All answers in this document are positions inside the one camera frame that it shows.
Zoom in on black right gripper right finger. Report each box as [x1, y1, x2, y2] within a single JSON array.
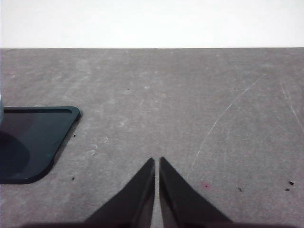
[[158, 156, 235, 225]]

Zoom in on teal ribbed bowl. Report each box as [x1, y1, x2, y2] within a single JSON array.
[[0, 95, 4, 133]]

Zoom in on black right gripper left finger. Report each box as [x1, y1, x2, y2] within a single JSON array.
[[83, 157, 156, 225]]

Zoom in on black rectangular tray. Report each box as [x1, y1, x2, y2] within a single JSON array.
[[0, 106, 82, 185]]

